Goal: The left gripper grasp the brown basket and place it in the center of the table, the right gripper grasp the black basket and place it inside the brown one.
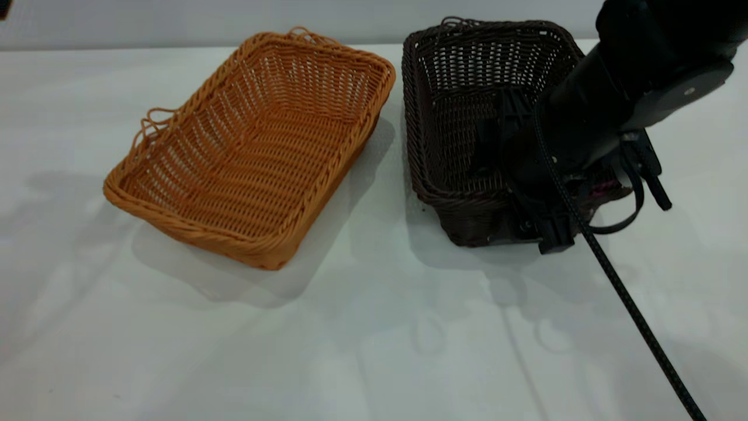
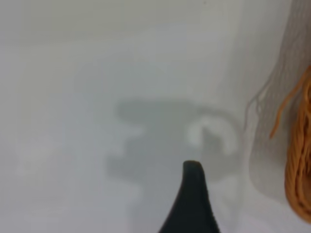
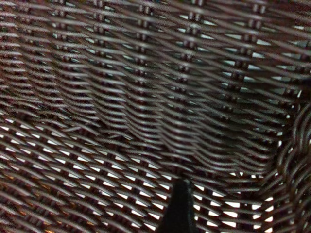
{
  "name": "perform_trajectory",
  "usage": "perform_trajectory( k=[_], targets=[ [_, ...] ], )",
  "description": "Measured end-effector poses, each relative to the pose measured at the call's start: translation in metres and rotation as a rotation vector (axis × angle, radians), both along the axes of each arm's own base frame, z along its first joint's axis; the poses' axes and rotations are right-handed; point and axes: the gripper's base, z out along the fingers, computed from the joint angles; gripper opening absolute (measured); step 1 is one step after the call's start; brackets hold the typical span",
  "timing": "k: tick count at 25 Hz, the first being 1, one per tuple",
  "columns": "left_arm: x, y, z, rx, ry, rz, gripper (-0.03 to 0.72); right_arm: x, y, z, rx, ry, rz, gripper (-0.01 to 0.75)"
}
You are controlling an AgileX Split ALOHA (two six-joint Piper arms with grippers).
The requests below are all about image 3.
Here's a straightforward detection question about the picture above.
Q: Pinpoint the dark brown wicker basket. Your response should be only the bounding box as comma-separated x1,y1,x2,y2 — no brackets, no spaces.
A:
0,0,311,233

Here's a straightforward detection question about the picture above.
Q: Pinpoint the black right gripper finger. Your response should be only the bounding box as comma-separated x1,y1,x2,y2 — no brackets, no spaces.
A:
157,179,198,233

